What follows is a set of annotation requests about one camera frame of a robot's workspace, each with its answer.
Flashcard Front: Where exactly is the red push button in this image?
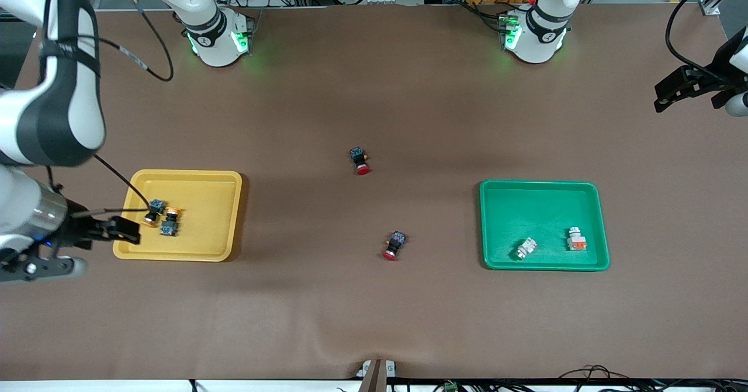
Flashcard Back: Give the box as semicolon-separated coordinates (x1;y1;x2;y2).
381;231;409;262
349;146;370;176

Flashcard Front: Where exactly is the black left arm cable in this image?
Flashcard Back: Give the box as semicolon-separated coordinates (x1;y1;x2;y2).
666;0;746;83

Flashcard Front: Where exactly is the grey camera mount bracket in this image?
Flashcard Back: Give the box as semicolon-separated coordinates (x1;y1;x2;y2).
356;359;398;392

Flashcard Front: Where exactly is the green plastic tray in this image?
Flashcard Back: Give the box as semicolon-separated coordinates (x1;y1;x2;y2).
479;180;611;272

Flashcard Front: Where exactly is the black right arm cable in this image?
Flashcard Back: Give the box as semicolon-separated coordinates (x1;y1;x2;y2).
35;0;175;213

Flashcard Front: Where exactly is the black cable bundle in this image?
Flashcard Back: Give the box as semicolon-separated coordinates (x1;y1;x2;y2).
555;365;649;392

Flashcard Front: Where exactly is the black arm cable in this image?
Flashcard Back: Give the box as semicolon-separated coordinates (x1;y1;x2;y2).
666;0;746;83
35;0;175;213

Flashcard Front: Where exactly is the yellow push button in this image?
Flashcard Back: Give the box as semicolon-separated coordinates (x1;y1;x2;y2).
160;207;183;238
143;199;168;227

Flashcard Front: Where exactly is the brown table mat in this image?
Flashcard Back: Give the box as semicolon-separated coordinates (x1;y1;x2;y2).
0;4;748;381

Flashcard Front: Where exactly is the yellow plastic tray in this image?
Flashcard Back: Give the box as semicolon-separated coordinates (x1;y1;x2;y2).
112;169;243;262

